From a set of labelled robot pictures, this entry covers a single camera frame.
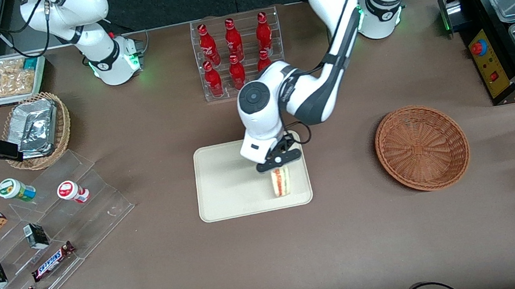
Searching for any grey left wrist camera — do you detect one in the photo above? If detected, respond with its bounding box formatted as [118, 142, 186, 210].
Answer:
[238, 135, 272, 167]

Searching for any clear bag of crackers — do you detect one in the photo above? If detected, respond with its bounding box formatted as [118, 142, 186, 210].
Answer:
[0, 56, 38, 99]

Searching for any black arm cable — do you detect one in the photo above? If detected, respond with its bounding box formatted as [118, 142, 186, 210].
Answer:
[283, 118, 314, 147]
[0, 0, 57, 63]

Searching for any clear acrylic stepped display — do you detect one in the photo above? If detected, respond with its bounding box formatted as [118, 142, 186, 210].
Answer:
[0, 141, 148, 289]

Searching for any small light wicker basket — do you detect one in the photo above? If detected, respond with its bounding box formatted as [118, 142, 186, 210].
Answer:
[0, 88, 77, 174]

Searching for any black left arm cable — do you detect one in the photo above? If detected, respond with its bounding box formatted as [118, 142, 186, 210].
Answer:
[283, 118, 314, 147]

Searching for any clear acrylic bottle rack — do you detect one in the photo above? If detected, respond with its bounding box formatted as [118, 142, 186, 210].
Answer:
[189, 5, 290, 104]

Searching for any red lid yogurt cup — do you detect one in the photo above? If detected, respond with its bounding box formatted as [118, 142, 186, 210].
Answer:
[55, 178, 92, 208]

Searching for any large brown wicker basket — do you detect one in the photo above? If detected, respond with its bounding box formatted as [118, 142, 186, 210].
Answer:
[370, 98, 475, 198]

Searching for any cream plastic tray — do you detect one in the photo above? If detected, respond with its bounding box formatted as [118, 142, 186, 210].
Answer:
[190, 128, 316, 224]

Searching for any triangular sandwich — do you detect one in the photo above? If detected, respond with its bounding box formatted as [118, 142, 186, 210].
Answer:
[269, 165, 293, 199]

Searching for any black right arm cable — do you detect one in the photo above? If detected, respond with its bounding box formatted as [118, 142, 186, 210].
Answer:
[0, 0, 57, 63]

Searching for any red cola bottle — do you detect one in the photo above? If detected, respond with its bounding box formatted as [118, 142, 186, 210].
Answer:
[222, 16, 246, 63]
[227, 53, 249, 89]
[255, 48, 274, 72]
[253, 10, 275, 56]
[197, 22, 222, 68]
[202, 59, 226, 100]

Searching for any green lid yogurt cup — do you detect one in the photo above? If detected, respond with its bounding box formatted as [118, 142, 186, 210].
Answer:
[0, 174, 38, 206]

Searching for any silver foil pack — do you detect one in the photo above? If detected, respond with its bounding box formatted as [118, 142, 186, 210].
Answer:
[9, 97, 64, 160]

